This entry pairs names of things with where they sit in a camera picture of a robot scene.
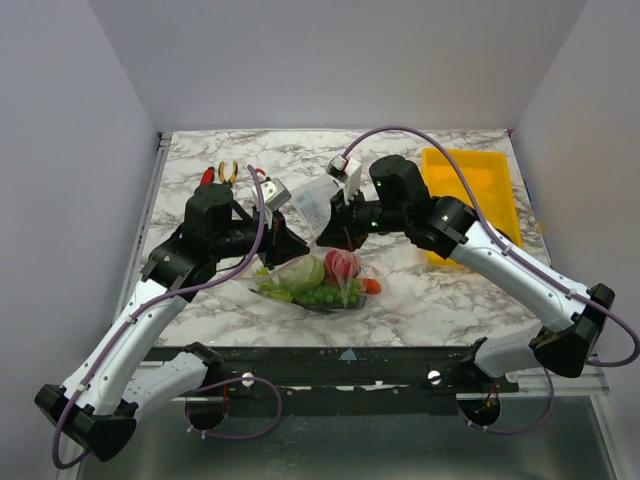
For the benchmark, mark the clear plastic screw box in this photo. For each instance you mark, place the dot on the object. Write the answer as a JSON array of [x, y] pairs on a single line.
[[312, 202]]

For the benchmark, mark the green grapes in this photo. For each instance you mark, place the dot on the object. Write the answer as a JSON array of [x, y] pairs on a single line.
[[332, 296]]

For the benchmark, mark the clear zip top bag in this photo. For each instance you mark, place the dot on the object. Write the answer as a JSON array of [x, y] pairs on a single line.
[[326, 280]]

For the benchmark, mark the red tomato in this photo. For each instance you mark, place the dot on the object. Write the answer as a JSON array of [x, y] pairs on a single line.
[[341, 265]]

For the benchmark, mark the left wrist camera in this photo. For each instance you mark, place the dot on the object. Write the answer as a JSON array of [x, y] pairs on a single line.
[[275, 193]]

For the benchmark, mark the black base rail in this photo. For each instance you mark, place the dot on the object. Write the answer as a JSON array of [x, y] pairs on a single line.
[[336, 381]]

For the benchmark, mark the yellow plastic bin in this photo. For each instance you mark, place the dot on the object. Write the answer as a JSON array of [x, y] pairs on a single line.
[[487, 174]]

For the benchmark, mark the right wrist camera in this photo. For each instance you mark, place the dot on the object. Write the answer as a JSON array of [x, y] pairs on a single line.
[[347, 172]]

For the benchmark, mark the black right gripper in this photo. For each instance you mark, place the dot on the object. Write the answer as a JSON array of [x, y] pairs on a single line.
[[347, 222]]

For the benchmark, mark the yellow handled pliers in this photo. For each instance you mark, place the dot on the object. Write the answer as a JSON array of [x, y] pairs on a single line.
[[227, 172]]

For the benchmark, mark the green cabbage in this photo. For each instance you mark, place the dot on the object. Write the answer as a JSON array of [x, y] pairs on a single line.
[[305, 274]]

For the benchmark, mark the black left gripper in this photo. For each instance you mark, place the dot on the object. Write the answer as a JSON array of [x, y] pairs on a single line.
[[282, 244]]

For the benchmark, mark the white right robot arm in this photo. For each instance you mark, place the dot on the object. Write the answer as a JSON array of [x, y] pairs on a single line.
[[571, 314]]

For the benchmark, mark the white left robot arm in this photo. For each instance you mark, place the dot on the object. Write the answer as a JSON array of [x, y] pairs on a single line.
[[99, 405]]

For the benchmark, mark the pale green celery stalk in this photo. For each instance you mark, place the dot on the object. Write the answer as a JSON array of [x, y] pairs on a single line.
[[267, 287]]

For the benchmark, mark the orange carrot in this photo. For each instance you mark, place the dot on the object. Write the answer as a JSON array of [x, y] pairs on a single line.
[[371, 286]]

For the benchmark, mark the red utility knife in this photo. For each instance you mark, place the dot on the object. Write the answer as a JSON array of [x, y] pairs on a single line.
[[208, 176]]

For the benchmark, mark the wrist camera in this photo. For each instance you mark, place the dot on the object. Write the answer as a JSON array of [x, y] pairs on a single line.
[[275, 193], [347, 172]]

